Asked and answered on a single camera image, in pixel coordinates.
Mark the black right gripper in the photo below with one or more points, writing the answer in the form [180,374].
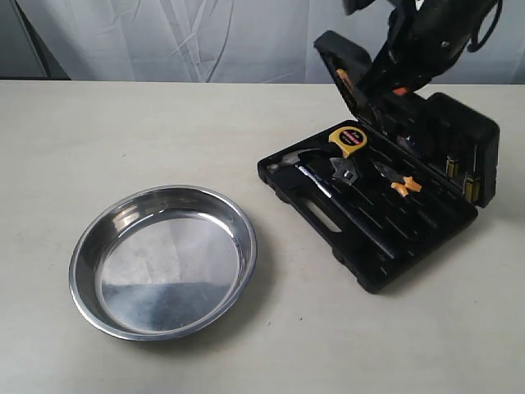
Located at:
[427,46]

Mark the adjustable wrench black handle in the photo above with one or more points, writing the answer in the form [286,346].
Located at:
[367,202]

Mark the black plastic tool case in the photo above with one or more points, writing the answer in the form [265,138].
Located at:
[438,126]

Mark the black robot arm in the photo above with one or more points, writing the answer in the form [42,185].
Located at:
[485,17]

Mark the electrical tape roll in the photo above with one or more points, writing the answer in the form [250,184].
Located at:
[404,142]

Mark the orange utility knife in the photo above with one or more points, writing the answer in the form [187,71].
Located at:
[346,86]

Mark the yellow tape measure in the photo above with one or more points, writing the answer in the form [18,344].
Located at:
[349,139]

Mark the yellow black screwdriver left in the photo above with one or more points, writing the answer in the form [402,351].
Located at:
[452,165]

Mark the yellow black screwdriver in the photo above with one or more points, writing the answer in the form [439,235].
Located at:
[452,165]
[471,187]

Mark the yellow black screwdriver right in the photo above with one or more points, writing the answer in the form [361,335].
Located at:
[471,187]

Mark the white backdrop curtain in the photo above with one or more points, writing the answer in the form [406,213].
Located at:
[199,41]

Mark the round stainless steel tray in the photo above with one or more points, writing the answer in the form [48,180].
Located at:
[162,263]

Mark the orange handled pliers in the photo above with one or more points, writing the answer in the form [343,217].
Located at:
[403,185]

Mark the claw hammer black handle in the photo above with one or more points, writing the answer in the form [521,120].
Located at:
[292,159]

